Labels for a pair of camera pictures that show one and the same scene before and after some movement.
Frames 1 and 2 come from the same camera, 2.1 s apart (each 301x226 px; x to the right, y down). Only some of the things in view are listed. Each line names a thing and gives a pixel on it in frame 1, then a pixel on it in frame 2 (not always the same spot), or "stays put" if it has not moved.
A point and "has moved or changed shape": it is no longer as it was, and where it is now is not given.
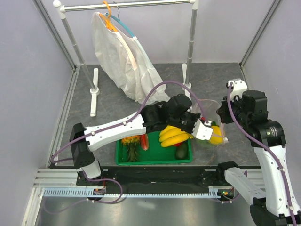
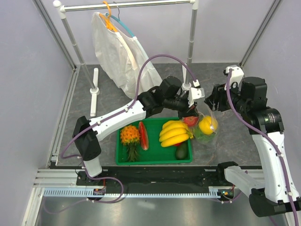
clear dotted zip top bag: x=207 y=109 has moved or changed shape
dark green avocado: x=182 y=151 stays put
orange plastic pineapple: x=132 y=141 stays put
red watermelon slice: x=144 y=141 stays put
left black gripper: x=194 y=117 to x=188 y=111
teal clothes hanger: x=118 y=20 stays put
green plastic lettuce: x=204 y=143 has moved or changed shape
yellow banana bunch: x=171 y=135 stays put
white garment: x=126 y=63 stays put
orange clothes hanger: x=108 y=22 stays put
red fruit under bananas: x=178 y=144 stays put
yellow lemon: x=216 y=137 has moved or changed shape
